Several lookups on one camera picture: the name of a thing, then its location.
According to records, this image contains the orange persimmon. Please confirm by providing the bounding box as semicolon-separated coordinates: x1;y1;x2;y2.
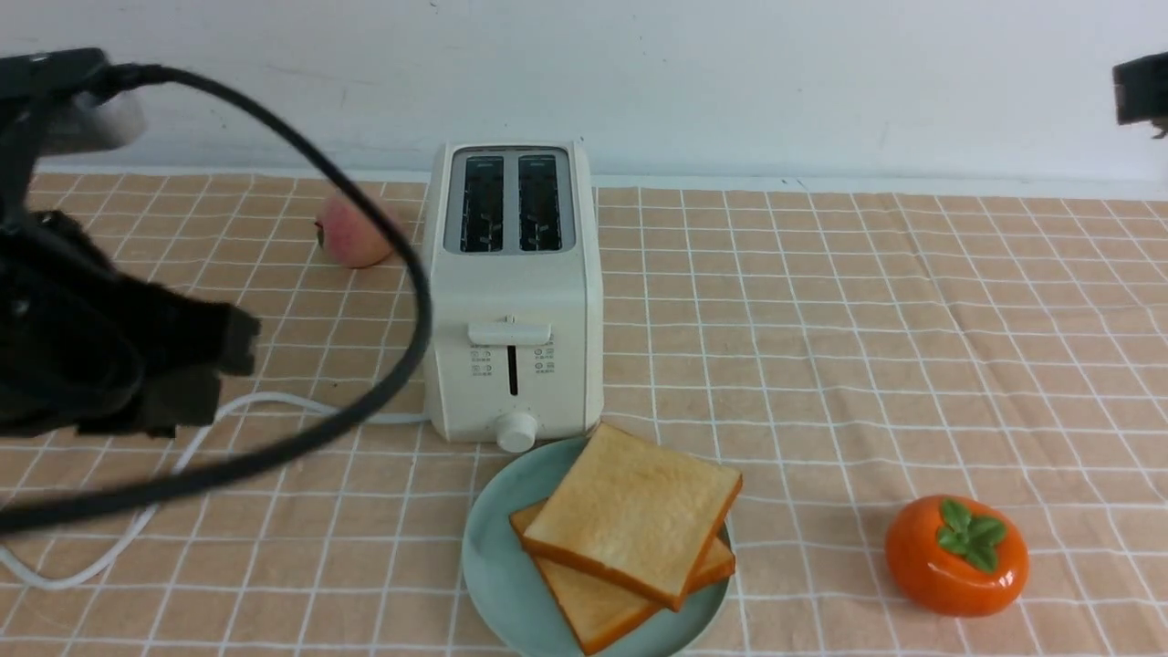
884;495;1031;617

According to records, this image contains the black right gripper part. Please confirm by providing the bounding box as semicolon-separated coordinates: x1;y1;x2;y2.
1112;51;1168;139

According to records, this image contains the white power cable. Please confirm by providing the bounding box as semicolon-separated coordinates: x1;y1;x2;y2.
0;390;430;589

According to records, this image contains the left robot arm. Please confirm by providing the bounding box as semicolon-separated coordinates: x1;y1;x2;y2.
1;48;260;438

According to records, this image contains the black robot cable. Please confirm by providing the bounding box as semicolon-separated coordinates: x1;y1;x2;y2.
0;64;434;535

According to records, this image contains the white toaster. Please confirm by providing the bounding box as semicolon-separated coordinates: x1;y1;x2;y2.
420;141;604;452

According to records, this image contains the red peach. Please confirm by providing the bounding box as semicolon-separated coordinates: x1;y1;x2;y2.
314;193;395;269

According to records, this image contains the toast slice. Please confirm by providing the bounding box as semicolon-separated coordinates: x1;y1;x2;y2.
520;423;744;613
509;502;735;656

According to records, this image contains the light green plate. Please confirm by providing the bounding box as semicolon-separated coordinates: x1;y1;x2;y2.
463;437;735;656

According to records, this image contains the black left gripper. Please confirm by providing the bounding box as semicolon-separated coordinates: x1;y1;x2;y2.
4;210;260;438

